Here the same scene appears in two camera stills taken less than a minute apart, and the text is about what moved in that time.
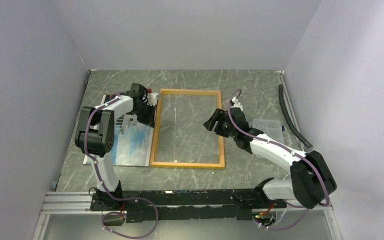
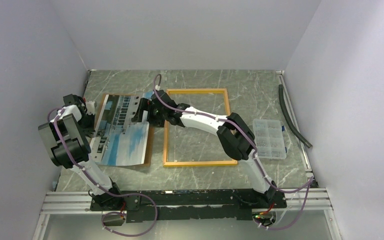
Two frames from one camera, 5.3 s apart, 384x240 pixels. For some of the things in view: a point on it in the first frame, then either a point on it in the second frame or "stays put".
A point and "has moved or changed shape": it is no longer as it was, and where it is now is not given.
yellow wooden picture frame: [184, 164] has moved or changed shape
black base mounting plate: [183, 204] stays put
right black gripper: [219, 115] -> [145, 104]
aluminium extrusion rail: [78, 203] stays put
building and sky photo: [132, 146] has moved or changed shape
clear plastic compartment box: [273, 128] stays put
